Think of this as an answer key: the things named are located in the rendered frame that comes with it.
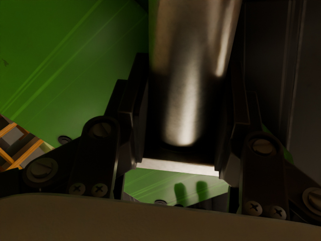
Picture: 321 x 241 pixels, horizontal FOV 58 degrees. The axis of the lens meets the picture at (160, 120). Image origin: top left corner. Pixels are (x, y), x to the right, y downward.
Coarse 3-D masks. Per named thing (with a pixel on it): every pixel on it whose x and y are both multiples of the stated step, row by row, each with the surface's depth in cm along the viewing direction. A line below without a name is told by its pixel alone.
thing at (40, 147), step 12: (0, 132) 529; (12, 132) 554; (24, 132) 585; (0, 144) 542; (36, 144) 572; (48, 144) 603; (24, 156) 542; (36, 156) 572; (0, 168) 547; (12, 168) 515
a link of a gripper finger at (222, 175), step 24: (240, 72) 11; (240, 96) 10; (216, 120) 13; (240, 120) 9; (216, 144) 12; (240, 144) 10; (216, 168) 11; (288, 168) 9; (288, 192) 8; (312, 192) 8; (312, 216) 8
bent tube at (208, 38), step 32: (160, 0) 8; (192, 0) 8; (224, 0) 8; (160, 32) 9; (192, 32) 9; (224, 32) 9; (160, 64) 10; (192, 64) 9; (224, 64) 10; (160, 96) 11; (192, 96) 10; (160, 128) 12; (192, 128) 12; (160, 160) 12; (192, 160) 12
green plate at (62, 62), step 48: (0, 0) 12; (48, 0) 12; (96, 0) 12; (144, 0) 12; (0, 48) 14; (48, 48) 14; (96, 48) 14; (144, 48) 13; (0, 96) 16; (48, 96) 16; (96, 96) 16; (144, 192) 22; (192, 192) 21
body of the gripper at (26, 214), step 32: (0, 224) 6; (32, 224) 6; (64, 224) 6; (96, 224) 6; (128, 224) 6; (160, 224) 6; (192, 224) 6; (224, 224) 6; (256, 224) 6; (288, 224) 7
